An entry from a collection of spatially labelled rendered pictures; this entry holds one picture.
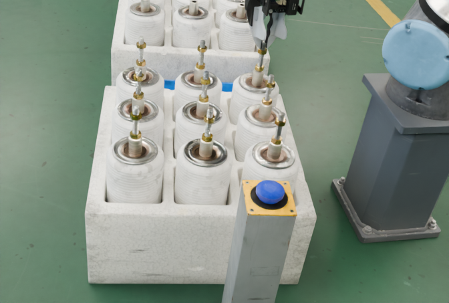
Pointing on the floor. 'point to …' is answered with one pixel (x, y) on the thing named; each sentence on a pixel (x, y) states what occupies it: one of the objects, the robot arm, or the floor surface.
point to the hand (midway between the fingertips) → (262, 40)
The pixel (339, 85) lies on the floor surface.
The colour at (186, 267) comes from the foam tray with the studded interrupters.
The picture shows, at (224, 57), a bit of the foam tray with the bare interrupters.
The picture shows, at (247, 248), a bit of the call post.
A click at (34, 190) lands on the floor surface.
